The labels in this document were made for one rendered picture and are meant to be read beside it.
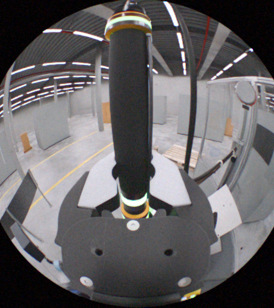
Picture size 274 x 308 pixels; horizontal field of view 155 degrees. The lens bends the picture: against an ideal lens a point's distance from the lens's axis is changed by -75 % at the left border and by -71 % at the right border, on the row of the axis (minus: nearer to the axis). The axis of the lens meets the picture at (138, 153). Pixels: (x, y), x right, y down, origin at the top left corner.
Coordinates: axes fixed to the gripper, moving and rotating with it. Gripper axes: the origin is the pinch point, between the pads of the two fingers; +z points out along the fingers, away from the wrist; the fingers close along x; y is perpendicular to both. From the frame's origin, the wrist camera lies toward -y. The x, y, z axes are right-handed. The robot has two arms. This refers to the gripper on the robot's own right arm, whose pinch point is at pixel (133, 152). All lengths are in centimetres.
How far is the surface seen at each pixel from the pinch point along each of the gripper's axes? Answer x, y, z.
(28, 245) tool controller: -62, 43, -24
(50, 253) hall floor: -150, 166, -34
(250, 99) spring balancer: 63, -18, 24
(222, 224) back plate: 38, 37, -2
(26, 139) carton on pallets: -697, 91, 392
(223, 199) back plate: 43, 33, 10
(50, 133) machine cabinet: -446, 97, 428
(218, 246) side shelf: 63, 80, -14
